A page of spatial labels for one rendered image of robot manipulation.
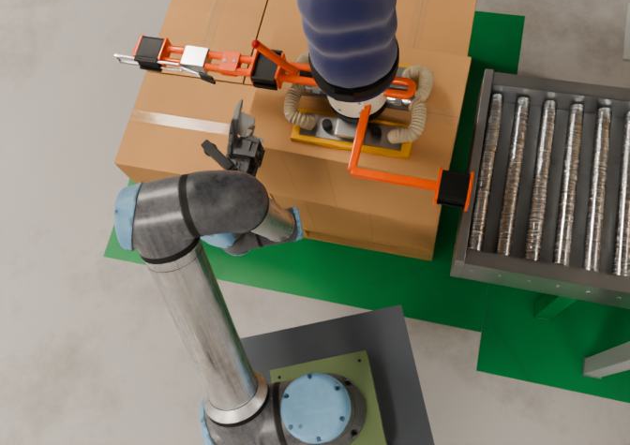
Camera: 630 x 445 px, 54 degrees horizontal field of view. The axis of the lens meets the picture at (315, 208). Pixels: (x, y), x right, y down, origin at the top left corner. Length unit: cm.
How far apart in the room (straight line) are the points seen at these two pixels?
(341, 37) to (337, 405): 80
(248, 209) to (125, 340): 174
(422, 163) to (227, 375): 78
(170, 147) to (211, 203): 128
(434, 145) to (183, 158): 97
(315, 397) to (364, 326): 42
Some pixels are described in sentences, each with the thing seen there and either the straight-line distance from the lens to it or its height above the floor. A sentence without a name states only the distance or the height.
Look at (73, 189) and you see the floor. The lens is 310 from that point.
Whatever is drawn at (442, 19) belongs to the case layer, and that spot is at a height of 54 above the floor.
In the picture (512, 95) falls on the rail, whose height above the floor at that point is 54.
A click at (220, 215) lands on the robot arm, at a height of 154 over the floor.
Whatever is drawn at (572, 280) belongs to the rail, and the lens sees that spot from 205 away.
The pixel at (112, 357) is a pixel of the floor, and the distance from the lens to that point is 280.
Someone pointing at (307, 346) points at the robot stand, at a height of 75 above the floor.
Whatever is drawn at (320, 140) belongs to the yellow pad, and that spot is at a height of 96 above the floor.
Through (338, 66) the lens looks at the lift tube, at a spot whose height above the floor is 130.
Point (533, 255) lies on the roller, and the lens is 209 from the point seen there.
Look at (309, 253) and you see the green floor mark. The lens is 264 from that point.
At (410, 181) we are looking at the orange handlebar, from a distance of 155.
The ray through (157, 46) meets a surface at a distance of 187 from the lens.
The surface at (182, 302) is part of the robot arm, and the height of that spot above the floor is 140.
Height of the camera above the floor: 252
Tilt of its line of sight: 69 degrees down
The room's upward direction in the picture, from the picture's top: 20 degrees counter-clockwise
